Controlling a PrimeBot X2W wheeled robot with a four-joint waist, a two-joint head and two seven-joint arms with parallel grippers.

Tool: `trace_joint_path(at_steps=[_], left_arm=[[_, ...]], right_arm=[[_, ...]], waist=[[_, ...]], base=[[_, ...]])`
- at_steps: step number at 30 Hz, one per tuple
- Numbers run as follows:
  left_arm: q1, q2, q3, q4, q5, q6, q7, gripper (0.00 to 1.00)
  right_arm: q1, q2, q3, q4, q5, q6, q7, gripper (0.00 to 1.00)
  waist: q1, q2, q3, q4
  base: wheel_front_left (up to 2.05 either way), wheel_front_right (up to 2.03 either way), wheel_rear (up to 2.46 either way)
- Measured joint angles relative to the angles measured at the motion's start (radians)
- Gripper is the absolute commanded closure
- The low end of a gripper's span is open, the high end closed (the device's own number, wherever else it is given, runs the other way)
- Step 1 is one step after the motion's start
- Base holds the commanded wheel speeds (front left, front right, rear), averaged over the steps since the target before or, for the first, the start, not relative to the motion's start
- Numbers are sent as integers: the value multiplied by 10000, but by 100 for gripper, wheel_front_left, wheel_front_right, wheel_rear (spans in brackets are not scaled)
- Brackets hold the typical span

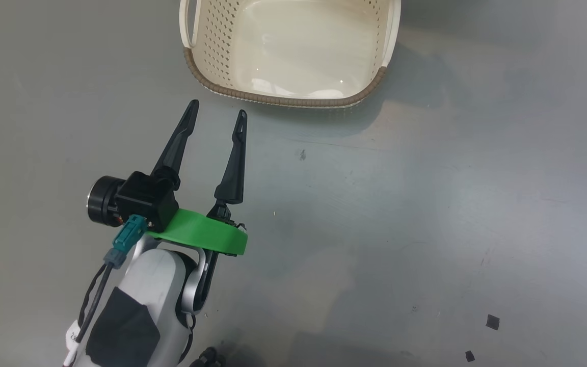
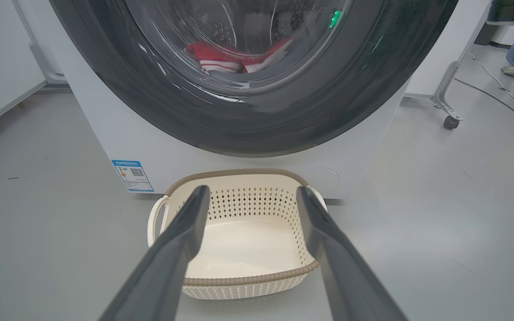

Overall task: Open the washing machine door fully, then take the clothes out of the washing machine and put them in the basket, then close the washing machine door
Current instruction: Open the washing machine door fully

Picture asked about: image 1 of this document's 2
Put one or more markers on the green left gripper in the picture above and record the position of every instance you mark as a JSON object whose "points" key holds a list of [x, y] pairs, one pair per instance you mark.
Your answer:
{"points": [[202, 232]]}

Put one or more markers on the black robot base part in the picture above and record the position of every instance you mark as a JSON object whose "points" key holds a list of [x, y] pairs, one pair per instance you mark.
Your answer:
{"points": [[208, 358]]}

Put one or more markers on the beige perforated laundry basket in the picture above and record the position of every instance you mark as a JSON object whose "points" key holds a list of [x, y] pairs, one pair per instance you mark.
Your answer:
{"points": [[298, 51]]}

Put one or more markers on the large black tape scrap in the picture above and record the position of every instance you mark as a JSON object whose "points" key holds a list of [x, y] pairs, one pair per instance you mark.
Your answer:
{"points": [[492, 322]]}

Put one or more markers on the small black tape scrap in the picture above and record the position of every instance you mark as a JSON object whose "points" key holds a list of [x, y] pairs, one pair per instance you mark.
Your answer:
{"points": [[470, 356]]}

